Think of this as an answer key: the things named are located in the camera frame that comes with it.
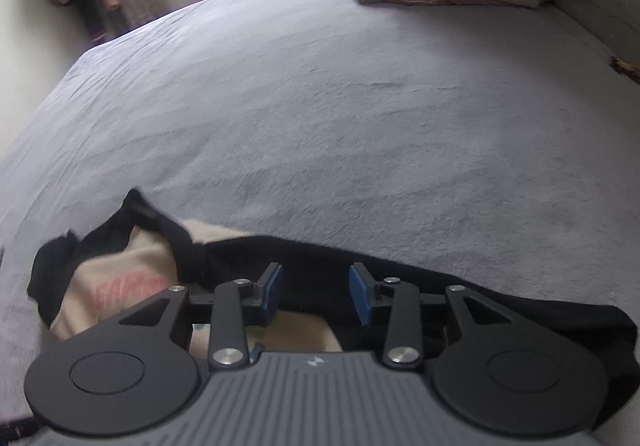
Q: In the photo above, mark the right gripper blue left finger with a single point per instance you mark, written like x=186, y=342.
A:
x=236, y=304

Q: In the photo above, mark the cream and black sweatshirt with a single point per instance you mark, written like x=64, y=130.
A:
x=316, y=282

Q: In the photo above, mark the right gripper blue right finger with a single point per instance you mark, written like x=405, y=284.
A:
x=396, y=304

